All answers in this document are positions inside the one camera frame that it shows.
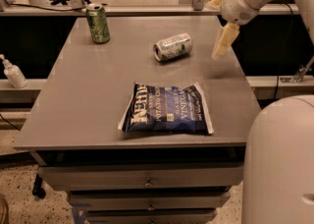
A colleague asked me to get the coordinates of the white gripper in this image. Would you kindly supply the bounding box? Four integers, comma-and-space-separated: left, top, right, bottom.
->
206, 0, 258, 59

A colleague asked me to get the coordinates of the silver 7up can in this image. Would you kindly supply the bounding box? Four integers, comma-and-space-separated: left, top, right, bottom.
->
153, 33, 193, 62

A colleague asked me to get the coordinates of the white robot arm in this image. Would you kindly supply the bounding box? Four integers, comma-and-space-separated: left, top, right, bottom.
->
209, 0, 314, 224

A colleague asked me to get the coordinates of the green soda can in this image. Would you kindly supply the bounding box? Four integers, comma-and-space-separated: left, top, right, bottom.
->
86, 3, 110, 44

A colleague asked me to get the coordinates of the blue Kettle chips bag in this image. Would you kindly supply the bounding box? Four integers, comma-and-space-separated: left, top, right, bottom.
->
118, 83, 214, 135

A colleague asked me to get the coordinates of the grey drawer cabinet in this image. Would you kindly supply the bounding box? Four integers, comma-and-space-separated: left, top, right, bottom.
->
15, 16, 259, 224

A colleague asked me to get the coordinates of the white pump bottle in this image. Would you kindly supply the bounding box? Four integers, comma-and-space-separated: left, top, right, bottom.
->
0, 54, 27, 88

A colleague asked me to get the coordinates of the black cable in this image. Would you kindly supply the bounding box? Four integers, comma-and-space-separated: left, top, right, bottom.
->
9, 2, 86, 12

